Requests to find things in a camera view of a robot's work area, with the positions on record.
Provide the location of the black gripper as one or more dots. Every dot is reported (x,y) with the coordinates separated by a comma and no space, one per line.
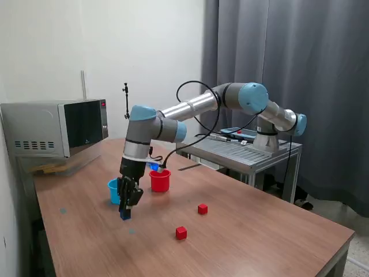
(132,170)

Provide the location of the blue cube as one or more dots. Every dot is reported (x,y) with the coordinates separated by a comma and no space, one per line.
(125,217)

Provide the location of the red cube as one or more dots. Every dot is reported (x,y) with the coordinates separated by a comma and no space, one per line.
(181,233)
(202,209)

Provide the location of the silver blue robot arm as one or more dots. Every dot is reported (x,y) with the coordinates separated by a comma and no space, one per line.
(196,104)

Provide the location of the blue plastic cup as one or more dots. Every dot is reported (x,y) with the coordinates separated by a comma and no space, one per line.
(113,191)

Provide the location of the red plastic cup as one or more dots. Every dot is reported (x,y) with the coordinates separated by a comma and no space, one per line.
(161,183)

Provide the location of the wooden blocks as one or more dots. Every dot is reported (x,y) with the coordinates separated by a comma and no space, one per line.
(47,169)

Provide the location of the silver microwave oven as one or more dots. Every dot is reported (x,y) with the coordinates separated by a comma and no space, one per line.
(37,124)

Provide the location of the white pole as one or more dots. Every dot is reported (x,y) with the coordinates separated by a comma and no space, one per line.
(83,85)

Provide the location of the blue teach pendant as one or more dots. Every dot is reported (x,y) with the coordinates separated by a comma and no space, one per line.
(237,132)

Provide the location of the grey metal robot stand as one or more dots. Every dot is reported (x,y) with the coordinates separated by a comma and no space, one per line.
(265,157)

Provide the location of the grey curtain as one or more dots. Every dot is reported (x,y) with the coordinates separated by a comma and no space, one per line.
(340,115)

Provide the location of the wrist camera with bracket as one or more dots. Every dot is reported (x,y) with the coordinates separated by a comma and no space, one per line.
(155,166)

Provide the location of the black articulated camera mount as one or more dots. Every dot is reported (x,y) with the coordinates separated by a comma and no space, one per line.
(127,101)

